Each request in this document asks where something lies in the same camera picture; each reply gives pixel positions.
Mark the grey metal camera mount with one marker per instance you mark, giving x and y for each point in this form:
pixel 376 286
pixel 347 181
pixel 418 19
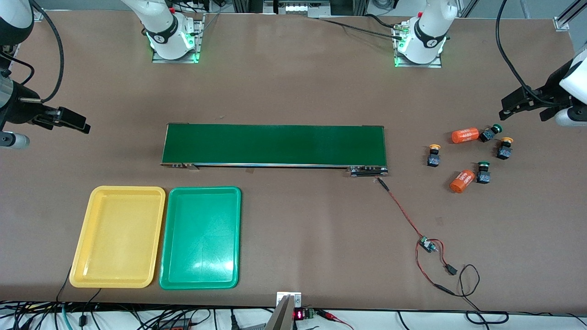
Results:
pixel 282 316

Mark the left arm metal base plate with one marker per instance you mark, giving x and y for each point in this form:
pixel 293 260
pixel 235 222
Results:
pixel 419 65

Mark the orange cylinder marked 4680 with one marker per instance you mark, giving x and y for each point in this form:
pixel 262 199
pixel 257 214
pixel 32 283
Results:
pixel 465 136
pixel 461 182

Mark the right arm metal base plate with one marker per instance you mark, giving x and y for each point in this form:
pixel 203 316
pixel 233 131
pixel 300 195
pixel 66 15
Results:
pixel 174 61

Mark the yellow plastic tray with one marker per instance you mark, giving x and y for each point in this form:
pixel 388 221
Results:
pixel 119 247

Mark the yellow push button switch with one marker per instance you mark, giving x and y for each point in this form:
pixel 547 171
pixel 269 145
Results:
pixel 434 159
pixel 503 152

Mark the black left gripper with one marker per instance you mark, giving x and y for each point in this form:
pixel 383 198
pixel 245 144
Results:
pixel 549 92

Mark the white electrical device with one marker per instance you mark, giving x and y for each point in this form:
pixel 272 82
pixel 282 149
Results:
pixel 298 8

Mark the small speed controller board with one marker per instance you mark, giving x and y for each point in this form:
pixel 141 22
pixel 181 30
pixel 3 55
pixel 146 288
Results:
pixel 426 244

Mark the red clip lead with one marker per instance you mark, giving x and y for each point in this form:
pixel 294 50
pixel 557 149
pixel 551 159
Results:
pixel 328 314

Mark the green plastic tray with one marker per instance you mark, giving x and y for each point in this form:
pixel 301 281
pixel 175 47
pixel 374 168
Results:
pixel 202 238

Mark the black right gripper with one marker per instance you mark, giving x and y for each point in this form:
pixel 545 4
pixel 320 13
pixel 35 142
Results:
pixel 19 108

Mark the green conveyor belt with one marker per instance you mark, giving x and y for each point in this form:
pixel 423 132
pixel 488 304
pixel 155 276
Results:
pixel 275 144

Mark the red digit display module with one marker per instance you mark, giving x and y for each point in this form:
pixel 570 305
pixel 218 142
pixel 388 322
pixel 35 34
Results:
pixel 299 315

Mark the green push button switch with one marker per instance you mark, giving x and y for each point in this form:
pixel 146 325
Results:
pixel 483 176
pixel 487 134

